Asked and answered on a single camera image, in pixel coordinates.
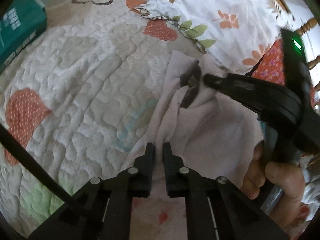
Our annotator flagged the white floral pillow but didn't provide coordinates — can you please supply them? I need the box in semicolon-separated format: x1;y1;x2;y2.
137;0;294;74

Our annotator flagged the light grey sweatshirt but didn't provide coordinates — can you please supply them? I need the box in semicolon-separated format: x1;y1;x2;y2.
122;50;262;198

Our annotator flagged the heart pattern quilt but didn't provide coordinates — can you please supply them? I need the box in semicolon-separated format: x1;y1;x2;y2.
0;0;213;240

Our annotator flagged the right hand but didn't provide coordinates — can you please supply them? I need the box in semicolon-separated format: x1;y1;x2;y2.
241;141;305;229

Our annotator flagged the orange floral blanket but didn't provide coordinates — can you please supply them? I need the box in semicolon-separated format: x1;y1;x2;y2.
251;38;320;111

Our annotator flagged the teal cardboard box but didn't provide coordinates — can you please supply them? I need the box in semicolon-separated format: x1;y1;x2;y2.
0;0;47;72

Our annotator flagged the black cable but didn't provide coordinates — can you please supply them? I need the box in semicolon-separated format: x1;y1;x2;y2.
0;123;74;203

